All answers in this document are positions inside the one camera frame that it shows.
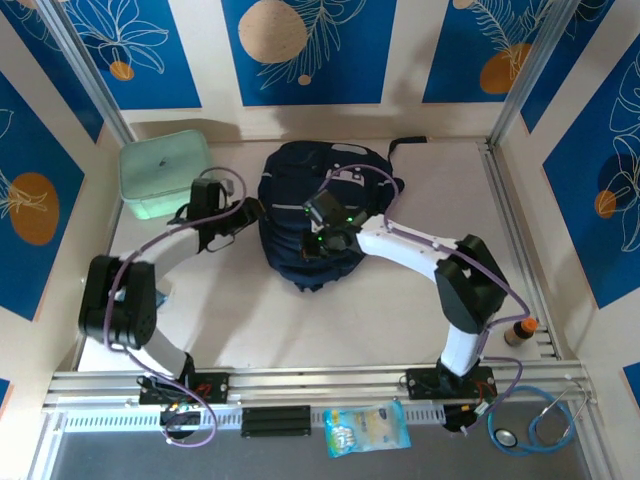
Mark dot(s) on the mint green lunch box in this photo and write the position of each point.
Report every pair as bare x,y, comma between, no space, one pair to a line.
160,170

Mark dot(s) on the brown bottle orange cap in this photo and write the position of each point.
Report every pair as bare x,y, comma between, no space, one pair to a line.
517,334

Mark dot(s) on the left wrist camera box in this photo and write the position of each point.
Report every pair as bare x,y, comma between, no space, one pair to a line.
229,184

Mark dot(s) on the blue stethoscope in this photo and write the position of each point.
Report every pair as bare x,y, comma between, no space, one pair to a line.
506,438

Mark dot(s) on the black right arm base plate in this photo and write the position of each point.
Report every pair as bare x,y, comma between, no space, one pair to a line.
425,385

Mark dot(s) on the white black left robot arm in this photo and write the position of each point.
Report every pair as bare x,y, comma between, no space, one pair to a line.
120,305

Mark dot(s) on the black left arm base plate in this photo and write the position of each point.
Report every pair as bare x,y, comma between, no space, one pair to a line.
215,387

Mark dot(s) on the navy blue backpack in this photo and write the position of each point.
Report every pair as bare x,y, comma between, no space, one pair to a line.
285,235

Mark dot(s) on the aluminium corner post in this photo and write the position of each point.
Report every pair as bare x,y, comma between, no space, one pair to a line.
85,70
535,70

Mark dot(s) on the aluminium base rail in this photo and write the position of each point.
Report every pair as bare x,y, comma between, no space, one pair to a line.
320,382

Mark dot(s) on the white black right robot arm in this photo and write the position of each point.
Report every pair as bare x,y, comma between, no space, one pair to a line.
470,285

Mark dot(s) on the aluminium side rail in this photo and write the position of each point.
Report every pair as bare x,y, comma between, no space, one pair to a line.
500,200

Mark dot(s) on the black ribbed block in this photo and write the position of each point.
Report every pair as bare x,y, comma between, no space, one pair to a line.
275,422

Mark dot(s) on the blue yellow snack bag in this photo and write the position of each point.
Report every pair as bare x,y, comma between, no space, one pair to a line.
367,427

